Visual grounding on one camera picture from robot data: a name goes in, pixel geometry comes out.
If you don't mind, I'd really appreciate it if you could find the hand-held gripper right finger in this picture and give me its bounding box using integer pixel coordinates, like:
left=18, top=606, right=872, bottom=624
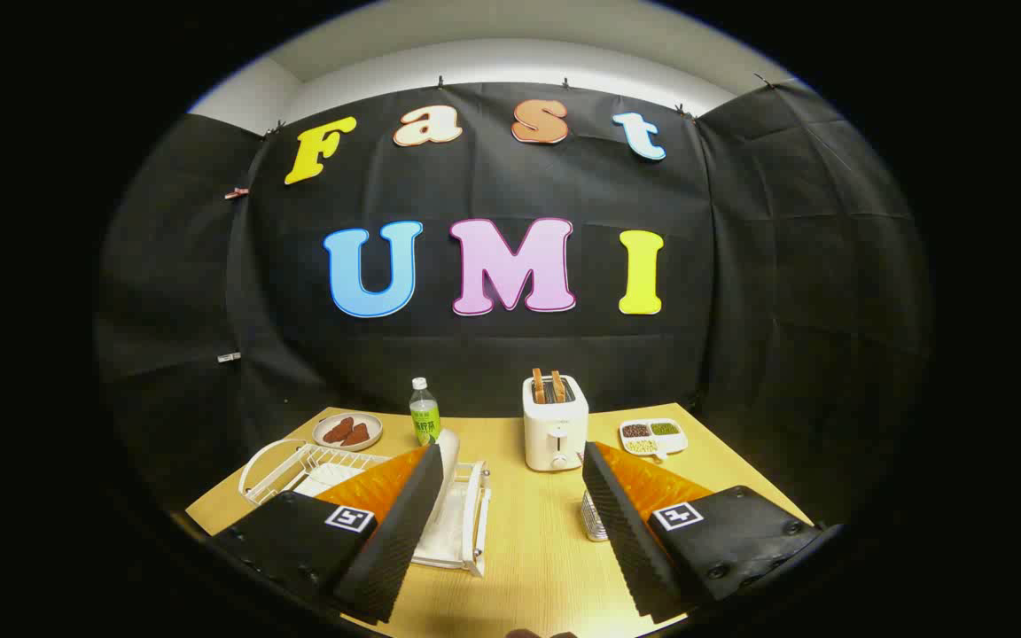
left=581, top=440, right=822, bottom=625

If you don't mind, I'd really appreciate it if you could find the white toaster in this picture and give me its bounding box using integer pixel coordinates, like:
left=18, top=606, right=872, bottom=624
left=522, top=374, right=589, bottom=472

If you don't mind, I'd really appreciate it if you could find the white drain tray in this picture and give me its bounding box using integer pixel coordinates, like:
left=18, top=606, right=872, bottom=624
left=293, top=461, right=489, bottom=577

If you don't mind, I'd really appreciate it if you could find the metal wire basket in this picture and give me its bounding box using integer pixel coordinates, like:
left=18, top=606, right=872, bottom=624
left=581, top=490, right=609, bottom=542

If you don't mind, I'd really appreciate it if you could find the white wire dish rack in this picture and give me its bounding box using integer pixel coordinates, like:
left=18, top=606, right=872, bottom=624
left=238, top=429, right=492, bottom=579

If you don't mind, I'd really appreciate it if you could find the white divided dish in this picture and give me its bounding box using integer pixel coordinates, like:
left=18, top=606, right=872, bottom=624
left=619, top=418, right=689, bottom=462

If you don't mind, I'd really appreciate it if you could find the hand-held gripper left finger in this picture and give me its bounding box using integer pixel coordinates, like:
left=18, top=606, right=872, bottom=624
left=214, top=443, right=446, bottom=626

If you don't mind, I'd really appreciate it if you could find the green label drink bottle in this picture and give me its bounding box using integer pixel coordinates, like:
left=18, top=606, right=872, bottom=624
left=409, top=377, right=441, bottom=447

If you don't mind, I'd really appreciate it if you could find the small beige plate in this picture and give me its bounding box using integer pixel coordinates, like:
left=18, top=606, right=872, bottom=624
left=313, top=412, right=384, bottom=452

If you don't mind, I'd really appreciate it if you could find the black backdrop cloth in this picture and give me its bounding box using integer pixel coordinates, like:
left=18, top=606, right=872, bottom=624
left=94, top=80, right=932, bottom=533

